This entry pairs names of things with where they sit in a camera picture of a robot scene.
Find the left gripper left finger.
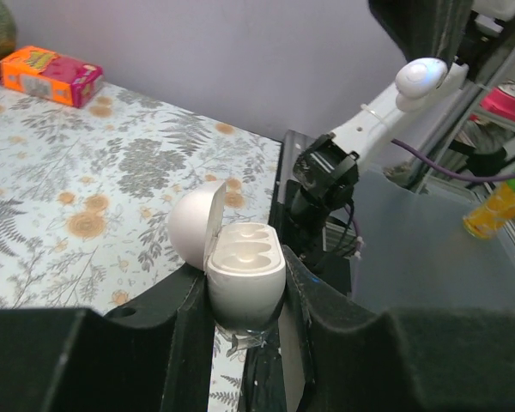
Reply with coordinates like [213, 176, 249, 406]
[0, 265, 215, 411]

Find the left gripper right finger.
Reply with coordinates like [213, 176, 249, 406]
[242, 244, 515, 412]

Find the orange pink sponge box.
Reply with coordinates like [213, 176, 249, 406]
[0, 45, 104, 108]

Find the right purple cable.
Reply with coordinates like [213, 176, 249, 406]
[347, 137, 515, 293]

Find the orange juice bottle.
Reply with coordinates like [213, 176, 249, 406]
[463, 169, 515, 239]

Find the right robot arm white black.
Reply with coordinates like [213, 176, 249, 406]
[291, 1, 515, 218]

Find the floral table mat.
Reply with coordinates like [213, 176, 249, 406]
[0, 84, 281, 411]

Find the white earbud charging case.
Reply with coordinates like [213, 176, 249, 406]
[167, 180, 286, 332]

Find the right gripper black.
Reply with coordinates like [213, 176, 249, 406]
[368, 0, 515, 82]

